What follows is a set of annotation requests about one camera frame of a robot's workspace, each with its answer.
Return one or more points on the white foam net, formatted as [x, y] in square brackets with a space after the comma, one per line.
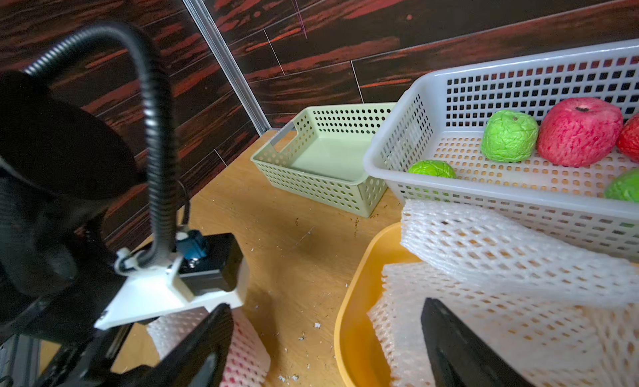
[484, 249]
[549, 343]

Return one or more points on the yellow plastic tray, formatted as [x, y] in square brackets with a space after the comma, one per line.
[359, 356]

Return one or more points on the green plastic basket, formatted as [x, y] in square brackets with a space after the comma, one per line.
[319, 154]

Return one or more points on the green apple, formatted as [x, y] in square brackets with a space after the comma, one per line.
[509, 137]
[433, 168]
[625, 187]

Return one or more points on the white plastic basket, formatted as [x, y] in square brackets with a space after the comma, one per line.
[442, 116]

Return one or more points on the red apple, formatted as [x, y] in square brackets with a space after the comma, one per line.
[628, 141]

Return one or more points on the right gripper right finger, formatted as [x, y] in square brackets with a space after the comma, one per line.
[457, 356]

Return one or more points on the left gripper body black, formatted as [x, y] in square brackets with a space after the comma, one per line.
[61, 168]

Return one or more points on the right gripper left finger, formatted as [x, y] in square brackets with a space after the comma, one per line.
[193, 345]

